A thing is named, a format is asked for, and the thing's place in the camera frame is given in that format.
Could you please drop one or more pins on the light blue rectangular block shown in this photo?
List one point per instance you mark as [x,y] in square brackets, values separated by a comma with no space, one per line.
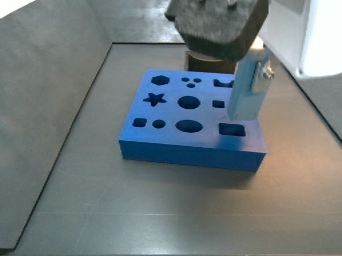
[249,92]

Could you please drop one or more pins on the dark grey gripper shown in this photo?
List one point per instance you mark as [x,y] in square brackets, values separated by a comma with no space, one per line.
[220,28]

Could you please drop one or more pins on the dark curved holder piece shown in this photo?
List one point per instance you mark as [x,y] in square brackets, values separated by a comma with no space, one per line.
[204,63]

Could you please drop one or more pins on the blue foam shape-sorter block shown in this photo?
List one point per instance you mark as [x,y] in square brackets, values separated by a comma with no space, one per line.
[178,124]

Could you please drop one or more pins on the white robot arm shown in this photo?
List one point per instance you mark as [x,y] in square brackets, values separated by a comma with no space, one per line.
[300,29]

